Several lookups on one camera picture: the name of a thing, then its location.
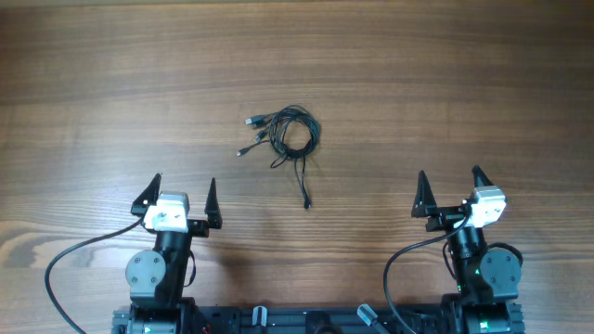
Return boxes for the black usb cables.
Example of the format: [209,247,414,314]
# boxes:
[236,104,322,211]

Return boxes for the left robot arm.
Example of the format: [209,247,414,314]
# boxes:
[111,173,223,334]

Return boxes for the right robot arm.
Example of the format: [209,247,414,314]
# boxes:
[411,166,525,334]

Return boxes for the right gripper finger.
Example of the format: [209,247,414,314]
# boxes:
[471,165,493,187]
[411,170,438,218]

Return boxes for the black left camera cable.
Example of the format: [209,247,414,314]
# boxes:
[44,216,145,334]

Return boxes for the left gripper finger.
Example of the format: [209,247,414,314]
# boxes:
[131,173,161,216]
[204,177,223,229]

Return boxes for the black right camera cable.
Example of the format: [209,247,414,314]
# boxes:
[382,203,472,334]

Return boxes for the black camera cable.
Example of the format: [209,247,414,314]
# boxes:
[44,216,145,334]
[382,203,472,334]

